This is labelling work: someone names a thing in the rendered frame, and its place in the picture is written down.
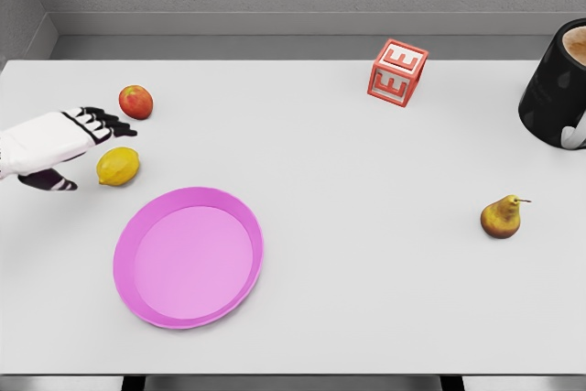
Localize red letter block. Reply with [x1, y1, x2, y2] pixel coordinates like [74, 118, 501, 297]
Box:
[366, 38, 429, 109]

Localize yellow-brown pear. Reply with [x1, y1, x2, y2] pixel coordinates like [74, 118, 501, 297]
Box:
[479, 194, 533, 240]

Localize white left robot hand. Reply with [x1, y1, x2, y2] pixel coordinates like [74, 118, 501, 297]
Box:
[0, 106, 138, 192]

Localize pink round plate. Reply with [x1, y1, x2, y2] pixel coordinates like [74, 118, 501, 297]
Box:
[113, 186, 266, 331]

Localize red apple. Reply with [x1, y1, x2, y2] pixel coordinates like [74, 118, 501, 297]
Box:
[118, 84, 155, 121]

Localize black mug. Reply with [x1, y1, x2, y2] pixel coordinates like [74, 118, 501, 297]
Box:
[517, 17, 586, 150]

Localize yellow lemon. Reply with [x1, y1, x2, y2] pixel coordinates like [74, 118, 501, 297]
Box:
[95, 147, 141, 188]

